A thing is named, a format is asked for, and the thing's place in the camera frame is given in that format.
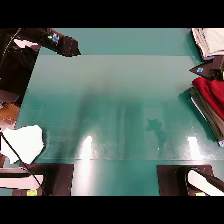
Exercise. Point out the olive garment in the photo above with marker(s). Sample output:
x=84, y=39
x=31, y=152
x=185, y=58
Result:
x=208, y=116

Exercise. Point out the red garment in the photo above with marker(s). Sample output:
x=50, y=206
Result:
x=211, y=91

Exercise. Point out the black garment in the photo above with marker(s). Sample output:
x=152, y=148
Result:
x=16, y=71

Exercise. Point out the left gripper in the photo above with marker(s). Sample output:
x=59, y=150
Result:
x=70, y=46

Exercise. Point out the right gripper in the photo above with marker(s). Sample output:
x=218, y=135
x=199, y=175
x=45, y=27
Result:
x=204, y=70

